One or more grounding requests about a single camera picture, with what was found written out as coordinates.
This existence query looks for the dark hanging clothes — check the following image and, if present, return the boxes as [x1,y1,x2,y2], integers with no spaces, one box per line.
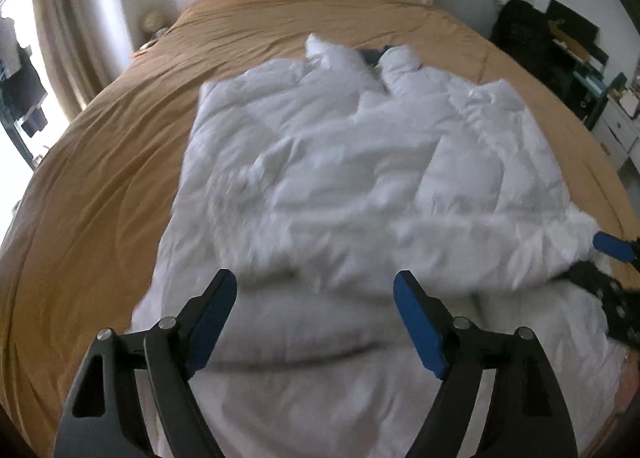
[1,18,48,138]

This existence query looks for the white quilted puffer jacket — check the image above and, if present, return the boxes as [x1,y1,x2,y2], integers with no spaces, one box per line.
[131,36,627,457]

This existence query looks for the black backpack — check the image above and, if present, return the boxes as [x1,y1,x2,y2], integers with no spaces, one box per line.
[489,0,561,87]

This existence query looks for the white drawer cabinet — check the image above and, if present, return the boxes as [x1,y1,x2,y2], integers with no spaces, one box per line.
[591,97,639,172]

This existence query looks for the black storage shelf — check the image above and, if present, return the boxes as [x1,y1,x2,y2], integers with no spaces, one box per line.
[544,0,627,131]

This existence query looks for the person's right hand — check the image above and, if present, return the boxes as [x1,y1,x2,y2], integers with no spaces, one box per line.
[615,351,639,415]

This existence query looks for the beige curtain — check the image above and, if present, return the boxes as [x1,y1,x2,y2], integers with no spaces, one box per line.
[32,0,113,121]

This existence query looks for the tan bed comforter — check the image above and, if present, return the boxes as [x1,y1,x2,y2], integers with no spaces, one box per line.
[1,0,639,457]

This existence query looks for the round bedside lamp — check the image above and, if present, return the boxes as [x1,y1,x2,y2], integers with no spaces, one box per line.
[139,9,167,35]

